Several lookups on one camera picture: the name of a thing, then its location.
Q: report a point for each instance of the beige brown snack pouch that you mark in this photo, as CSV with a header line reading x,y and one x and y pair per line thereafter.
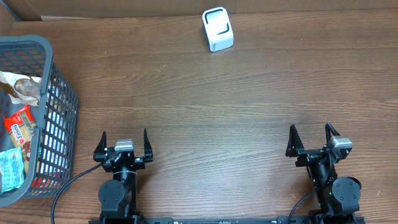
x,y
22,89

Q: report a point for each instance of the dark grey plastic basket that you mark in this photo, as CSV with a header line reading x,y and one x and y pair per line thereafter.
x,y
56,117

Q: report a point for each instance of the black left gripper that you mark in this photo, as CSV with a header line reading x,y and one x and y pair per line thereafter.
x,y
142,160

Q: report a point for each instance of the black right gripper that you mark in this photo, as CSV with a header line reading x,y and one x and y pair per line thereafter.
x,y
295,148

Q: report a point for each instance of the teal wet wipes packet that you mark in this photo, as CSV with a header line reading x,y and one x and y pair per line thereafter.
x,y
12,169

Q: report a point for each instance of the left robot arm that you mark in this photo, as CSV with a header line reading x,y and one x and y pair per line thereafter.
x,y
118,196

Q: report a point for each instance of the white barcode scanner box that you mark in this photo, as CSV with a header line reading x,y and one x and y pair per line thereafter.
x,y
218,29

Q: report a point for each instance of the orange spaghetti packet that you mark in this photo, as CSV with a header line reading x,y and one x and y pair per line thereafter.
x,y
20,127

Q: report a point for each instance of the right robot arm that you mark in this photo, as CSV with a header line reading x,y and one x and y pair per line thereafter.
x,y
338,197

